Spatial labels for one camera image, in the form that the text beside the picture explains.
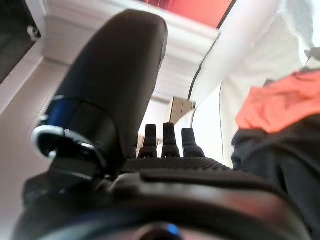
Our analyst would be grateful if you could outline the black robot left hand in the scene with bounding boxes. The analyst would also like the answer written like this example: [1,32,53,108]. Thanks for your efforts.
[12,9,311,240]

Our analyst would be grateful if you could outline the orange red garment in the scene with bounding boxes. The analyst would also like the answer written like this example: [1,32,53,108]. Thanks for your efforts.
[235,70,320,134]

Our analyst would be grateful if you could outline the black garment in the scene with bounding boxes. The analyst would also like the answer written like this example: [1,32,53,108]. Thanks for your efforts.
[230,113,320,237]

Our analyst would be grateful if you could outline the bed with beige cover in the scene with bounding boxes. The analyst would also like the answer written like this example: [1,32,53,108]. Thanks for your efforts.
[188,0,320,166]

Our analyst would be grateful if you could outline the brown wooden nightstand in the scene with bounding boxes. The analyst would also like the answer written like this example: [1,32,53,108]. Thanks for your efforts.
[169,96,198,124]

